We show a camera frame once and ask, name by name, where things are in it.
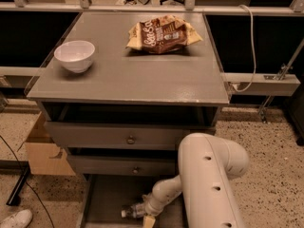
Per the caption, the brown snack chip bag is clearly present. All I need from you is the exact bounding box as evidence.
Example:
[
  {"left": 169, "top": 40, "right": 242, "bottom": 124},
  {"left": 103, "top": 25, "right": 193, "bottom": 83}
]
[{"left": 126, "top": 15, "right": 202, "bottom": 54}]

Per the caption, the grey bottom drawer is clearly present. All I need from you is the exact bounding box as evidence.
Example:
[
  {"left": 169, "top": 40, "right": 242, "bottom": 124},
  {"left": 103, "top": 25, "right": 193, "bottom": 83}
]
[{"left": 76, "top": 175, "right": 189, "bottom": 228}]

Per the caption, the grey top drawer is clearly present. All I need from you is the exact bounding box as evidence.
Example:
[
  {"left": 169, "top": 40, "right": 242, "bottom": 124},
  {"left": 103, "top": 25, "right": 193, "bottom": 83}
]
[{"left": 45, "top": 122, "right": 216, "bottom": 150}]

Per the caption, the metal rail frame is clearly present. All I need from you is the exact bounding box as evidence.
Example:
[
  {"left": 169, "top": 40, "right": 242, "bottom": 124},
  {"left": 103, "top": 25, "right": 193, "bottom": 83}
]
[{"left": 0, "top": 0, "right": 304, "bottom": 125}]

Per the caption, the grey drawer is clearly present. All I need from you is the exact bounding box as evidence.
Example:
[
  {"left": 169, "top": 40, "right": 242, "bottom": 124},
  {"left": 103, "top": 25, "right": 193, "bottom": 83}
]
[
  {"left": 76, "top": 175, "right": 189, "bottom": 228},
  {"left": 45, "top": 122, "right": 216, "bottom": 150},
  {"left": 66, "top": 155, "right": 176, "bottom": 176}
]

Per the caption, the grey middle drawer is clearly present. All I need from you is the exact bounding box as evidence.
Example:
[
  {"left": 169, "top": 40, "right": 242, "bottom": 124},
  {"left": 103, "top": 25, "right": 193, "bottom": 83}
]
[{"left": 66, "top": 155, "right": 176, "bottom": 176}]

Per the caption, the cardboard box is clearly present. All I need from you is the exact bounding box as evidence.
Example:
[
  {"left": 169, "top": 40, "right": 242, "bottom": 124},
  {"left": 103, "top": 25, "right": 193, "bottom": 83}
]
[{"left": 24, "top": 113, "right": 75, "bottom": 176}]

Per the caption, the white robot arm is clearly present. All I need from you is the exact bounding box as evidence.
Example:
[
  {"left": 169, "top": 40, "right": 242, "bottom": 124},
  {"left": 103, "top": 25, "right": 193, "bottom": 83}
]
[{"left": 143, "top": 133, "right": 249, "bottom": 228}]

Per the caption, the white sneaker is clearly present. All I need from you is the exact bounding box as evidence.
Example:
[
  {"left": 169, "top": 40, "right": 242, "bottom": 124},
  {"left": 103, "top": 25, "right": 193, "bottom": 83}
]
[{"left": 0, "top": 209, "right": 33, "bottom": 228}]

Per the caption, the black floor cable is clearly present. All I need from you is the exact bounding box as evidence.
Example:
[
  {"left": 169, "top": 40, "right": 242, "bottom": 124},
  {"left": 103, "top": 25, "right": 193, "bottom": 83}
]
[{"left": 0, "top": 134, "right": 56, "bottom": 228}]

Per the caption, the white ceramic bowl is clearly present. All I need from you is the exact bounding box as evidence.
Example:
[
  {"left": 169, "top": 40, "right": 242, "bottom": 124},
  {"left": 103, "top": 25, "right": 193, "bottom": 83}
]
[{"left": 54, "top": 41, "right": 95, "bottom": 73}]

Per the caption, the blue plastic water bottle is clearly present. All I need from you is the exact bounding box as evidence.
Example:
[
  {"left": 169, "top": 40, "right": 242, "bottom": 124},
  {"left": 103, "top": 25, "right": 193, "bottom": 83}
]
[{"left": 121, "top": 203, "right": 145, "bottom": 219}]

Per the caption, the black metal floor bar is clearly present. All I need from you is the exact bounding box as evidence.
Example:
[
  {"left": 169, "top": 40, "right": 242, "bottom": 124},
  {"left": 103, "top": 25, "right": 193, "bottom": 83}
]
[{"left": 6, "top": 166, "right": 30, "bottom": 206}]

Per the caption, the white hanging cable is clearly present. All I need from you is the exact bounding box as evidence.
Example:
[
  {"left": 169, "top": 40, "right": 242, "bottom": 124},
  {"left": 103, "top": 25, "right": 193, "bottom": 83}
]
[{"left": 231, "top": 4, "right": 257, "bottom": 94}]

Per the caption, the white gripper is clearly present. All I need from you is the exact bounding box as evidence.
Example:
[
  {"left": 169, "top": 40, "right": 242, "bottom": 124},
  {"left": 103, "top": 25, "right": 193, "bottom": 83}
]
[{"left": 142, "top": 193, "right": 164, "bottom": 228}]

